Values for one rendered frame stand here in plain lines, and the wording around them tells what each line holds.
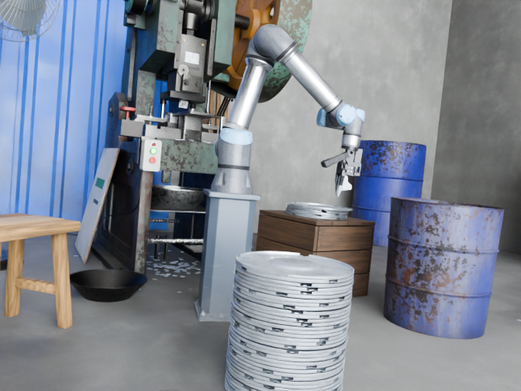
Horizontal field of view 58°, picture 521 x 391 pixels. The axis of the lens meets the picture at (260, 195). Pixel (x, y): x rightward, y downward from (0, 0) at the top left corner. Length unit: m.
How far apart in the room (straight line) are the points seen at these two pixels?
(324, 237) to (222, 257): 0.54
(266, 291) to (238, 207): 0.64
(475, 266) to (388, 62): 3.37
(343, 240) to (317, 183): 2.29
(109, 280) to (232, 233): 0.64
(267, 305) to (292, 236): 1.04
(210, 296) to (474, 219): 0.97
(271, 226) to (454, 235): 0.83
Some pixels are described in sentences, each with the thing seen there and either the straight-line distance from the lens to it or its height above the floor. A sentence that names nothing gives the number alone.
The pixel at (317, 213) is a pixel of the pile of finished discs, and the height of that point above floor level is 0.37.
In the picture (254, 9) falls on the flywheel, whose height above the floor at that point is 1.40.
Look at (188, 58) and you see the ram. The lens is 2.44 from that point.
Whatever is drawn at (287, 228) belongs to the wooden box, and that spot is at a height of 0.29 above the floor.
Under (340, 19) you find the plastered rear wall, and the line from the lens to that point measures 4.63.
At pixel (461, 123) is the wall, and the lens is 5.26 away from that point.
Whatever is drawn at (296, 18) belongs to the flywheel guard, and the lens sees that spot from 2.40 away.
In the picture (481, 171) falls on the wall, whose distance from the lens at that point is 5.05.
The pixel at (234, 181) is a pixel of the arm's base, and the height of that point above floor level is 0.49.
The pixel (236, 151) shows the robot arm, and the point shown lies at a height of 0.60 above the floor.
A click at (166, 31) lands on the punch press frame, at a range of 2.38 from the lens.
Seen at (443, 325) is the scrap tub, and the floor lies 0.05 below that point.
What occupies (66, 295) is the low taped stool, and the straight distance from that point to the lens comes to 1.59.
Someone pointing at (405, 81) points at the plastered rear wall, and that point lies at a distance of 5.09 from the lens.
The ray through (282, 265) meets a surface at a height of 0.32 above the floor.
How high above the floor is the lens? 0.54
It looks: 3 degrees down
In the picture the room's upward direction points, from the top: 5 degrees clockwise
